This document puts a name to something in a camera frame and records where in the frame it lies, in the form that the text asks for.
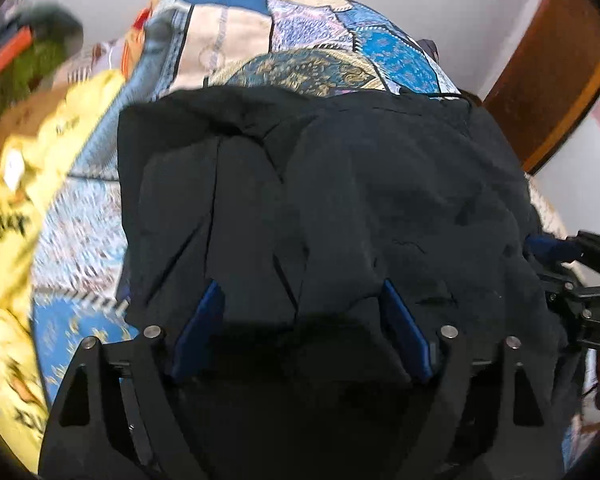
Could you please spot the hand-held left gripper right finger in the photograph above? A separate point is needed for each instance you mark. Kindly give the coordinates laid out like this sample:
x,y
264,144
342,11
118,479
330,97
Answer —
x,y
405,340

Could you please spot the black zip hoodie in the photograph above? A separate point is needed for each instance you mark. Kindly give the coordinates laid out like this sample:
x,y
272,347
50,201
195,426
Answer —
x,y
330,210

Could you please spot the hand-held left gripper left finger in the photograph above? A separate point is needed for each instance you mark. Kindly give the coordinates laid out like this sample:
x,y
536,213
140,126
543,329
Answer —
x,y
200,330

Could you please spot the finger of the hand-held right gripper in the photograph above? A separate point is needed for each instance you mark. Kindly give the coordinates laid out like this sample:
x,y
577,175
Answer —
x,y
562,282
545,247

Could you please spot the brown wooden headboard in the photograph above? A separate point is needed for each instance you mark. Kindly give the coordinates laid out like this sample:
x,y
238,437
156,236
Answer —
x,y
550,70

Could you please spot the grey plush cushion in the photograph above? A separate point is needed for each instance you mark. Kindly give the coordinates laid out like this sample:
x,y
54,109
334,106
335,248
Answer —
x,y
55,17

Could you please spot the orange box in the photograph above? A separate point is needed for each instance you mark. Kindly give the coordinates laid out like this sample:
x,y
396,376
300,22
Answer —
x,y
10,52

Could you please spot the wooden lap desk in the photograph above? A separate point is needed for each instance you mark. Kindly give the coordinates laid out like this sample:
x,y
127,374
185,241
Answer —
x,y
15,115

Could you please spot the grey purple backpack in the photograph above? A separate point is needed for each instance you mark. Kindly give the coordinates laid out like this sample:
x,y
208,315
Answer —
x,y
430,47

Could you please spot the green patterned cloth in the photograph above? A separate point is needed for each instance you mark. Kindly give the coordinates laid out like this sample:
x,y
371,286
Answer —
x,y
35,65

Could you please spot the blue patchwork bedsheet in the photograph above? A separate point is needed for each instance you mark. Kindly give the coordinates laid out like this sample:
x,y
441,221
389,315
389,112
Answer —
x,y
240,35

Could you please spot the yellow printed blanket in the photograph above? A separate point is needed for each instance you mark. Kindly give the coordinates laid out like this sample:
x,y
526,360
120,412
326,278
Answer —
x,y
10,240

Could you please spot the striped cushion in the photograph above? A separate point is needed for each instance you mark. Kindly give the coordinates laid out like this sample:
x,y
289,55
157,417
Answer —
x,y
95,57

